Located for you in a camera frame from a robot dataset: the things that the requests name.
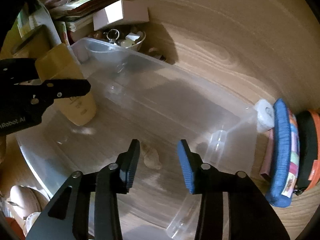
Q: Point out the clear plastic storage bin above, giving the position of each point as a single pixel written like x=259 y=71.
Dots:
x=138 y=97

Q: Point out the glass bowl with trinkets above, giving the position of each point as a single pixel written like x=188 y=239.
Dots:
x=131 y=40

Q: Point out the cream lotion bottle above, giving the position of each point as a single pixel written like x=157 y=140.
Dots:
x=60 y=71

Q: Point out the stack of booklets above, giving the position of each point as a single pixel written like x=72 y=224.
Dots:
x=71 y=16

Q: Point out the black orange zip case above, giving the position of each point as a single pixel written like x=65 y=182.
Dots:
x=308 y=131

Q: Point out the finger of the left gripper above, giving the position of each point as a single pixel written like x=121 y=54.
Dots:
x=65 y=88

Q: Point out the small white cardboard box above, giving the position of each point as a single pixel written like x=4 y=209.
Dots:
x=121 y=12

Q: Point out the spiral seashell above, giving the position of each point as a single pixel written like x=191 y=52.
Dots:
x=150 y=156

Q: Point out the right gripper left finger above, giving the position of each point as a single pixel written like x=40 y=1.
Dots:
x=66 y=215

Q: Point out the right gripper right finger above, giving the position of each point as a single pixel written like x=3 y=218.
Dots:
x=250 y=214

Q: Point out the white file holder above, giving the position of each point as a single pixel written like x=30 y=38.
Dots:
x=34 y=14

